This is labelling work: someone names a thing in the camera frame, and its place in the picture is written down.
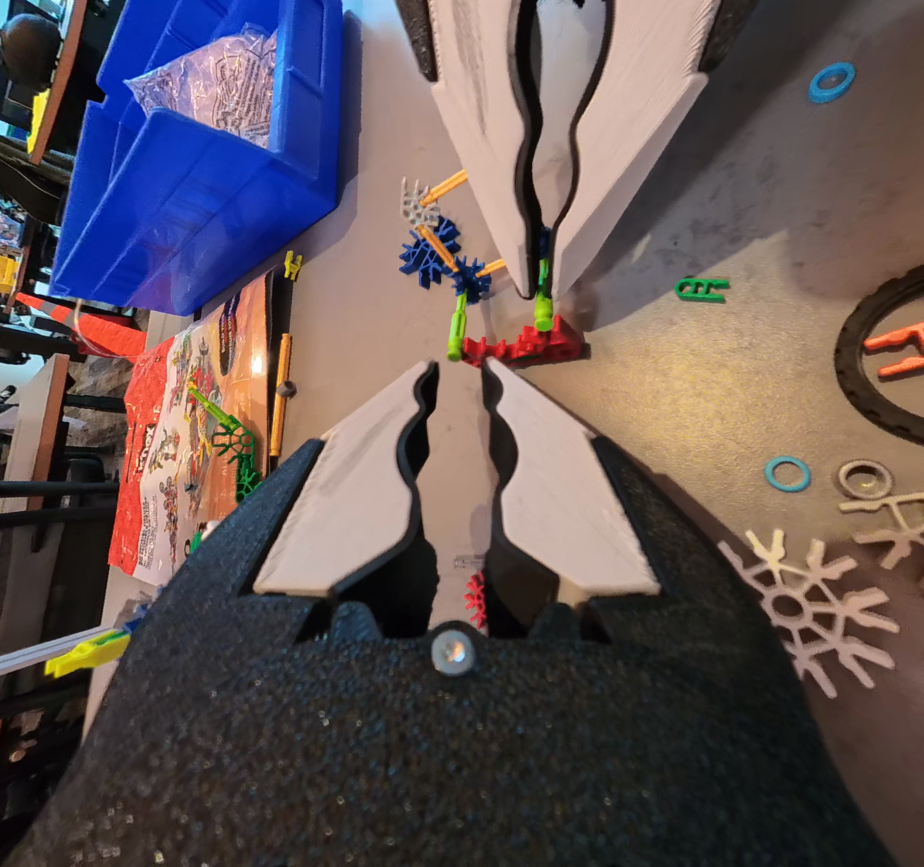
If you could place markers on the white snowflake toy connector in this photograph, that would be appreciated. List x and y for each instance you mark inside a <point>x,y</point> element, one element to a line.
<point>816,603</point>

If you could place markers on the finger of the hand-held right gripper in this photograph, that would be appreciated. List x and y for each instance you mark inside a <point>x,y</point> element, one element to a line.
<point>476,101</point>
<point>635,87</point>

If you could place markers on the yellow and blue toy piece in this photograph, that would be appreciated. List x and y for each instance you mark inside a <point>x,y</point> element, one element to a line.
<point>86,654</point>

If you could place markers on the small green clip connector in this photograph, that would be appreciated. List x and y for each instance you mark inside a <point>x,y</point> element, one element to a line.
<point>696,291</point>

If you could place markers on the clear plastic bag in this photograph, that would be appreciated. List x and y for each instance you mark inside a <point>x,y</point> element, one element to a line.
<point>216,87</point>

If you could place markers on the black round object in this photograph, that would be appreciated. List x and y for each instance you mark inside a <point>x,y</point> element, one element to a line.
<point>29,44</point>

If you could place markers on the blue plastic storage bin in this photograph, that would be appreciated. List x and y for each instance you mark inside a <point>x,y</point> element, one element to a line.
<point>188,217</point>

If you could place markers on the long yellow toy rod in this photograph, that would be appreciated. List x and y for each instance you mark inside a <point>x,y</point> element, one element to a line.
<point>283,354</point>

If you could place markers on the short orange toy rod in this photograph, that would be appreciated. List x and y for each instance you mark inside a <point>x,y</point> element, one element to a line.
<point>491,267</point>
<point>444,188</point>
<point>437,246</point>

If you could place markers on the pale fan-shaped toy connector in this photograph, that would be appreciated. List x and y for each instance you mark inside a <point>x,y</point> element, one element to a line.
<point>895,513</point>

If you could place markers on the small dark grey connector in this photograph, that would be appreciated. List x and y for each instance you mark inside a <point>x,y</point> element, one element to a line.
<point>286,389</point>

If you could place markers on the black rubber toy tyre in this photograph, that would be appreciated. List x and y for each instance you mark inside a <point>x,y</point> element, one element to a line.
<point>846,369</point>

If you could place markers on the grey toy connector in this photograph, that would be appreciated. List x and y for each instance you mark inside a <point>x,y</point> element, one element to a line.
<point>417,206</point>

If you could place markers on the small yellow clip connector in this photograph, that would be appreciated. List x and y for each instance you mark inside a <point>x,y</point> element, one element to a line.
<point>291,266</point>

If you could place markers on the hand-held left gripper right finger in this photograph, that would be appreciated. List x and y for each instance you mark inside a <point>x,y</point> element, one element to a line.
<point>563,499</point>

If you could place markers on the K'nex instruction booklet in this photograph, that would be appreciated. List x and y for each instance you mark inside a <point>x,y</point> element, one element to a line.
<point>166,412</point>

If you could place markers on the small blue toy connector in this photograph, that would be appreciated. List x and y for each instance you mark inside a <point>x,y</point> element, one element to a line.
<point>469,280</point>
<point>543,249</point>

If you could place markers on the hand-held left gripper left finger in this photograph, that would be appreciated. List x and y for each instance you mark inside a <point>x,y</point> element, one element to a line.
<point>339,499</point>

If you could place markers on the small red toy connector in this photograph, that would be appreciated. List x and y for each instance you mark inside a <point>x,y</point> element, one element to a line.
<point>476,596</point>

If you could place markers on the lime green toy rod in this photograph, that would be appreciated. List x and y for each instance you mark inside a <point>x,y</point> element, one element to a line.
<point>543,314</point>
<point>456,336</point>

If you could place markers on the red textured strip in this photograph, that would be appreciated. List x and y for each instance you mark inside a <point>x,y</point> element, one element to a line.
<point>86,325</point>

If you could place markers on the large blue toy connector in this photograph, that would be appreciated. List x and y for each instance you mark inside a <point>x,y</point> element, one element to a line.
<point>422,260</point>

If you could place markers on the orange flat toy connector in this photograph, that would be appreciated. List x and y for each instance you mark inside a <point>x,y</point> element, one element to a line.
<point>888,338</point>

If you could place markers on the small clear toy rod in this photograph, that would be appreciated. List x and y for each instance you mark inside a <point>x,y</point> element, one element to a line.
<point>469,561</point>

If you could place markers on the green connector toy structure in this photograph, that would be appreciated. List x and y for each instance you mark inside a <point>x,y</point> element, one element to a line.
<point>234,441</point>

